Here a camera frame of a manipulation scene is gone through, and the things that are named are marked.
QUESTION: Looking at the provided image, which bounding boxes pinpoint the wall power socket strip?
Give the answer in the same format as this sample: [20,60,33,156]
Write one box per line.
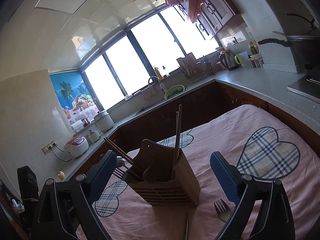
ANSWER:
[42,140,58,154]

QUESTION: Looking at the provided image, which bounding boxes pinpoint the white round cooker pot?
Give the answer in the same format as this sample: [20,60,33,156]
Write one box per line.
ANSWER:
[94,110,114,133]

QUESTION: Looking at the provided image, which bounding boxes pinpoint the dark brown chopstick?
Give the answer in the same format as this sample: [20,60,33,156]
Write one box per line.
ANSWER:
[182,220,189,240]

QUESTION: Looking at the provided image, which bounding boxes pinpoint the green colander basket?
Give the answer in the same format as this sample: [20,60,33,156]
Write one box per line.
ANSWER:
[164,85,187,100]

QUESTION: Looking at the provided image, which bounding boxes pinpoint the black wok with handle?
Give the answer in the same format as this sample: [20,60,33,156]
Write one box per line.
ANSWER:
[258,12,320,74]

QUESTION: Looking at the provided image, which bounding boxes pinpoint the small white ceramic pot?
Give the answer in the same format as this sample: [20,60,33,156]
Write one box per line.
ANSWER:
[88,130,100,143]

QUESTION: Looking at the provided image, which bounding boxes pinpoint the wooden knife rack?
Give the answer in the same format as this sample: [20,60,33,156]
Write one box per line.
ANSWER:
[177,53,207,82]

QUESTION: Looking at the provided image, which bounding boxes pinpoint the pink plaid heart tablecloth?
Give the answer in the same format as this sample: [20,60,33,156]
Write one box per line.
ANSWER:
[75,103,320,240]

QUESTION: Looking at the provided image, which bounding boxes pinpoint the red wooden wall cabinets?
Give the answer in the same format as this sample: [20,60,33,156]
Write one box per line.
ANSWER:
[165,0,240,36]

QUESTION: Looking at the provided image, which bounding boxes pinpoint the wooden slatted utensil holder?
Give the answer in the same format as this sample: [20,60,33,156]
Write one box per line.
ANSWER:
[122,139,200,207]

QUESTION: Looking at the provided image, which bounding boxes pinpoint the yellow fruit on counter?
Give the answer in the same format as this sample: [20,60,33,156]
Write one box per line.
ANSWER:
[57,171,65,180]

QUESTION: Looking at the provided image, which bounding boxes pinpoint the steel electric kettle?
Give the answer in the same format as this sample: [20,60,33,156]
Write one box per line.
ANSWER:
[219,50,240,71]

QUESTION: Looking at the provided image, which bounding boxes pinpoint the steel round spoon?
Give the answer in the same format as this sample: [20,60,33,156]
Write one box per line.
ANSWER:
[116,156,128,169]

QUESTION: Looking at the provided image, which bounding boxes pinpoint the tropical beach fruit poster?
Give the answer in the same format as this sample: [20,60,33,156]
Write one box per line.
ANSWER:
[49,71,99,125]

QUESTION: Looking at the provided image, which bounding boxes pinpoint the white red rice cooker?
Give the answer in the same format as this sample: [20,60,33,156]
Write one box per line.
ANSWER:
[64,136,89,159]

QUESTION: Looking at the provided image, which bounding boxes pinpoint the long steel fork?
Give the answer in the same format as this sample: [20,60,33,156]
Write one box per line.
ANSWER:
[214,199,232,223]

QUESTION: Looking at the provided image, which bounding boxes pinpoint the chrome sink faucet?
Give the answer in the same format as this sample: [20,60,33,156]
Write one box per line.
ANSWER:
[148,76,167,94]

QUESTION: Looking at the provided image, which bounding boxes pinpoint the green handled white jug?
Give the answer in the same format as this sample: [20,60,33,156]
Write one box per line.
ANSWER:
[234,51,251,68]

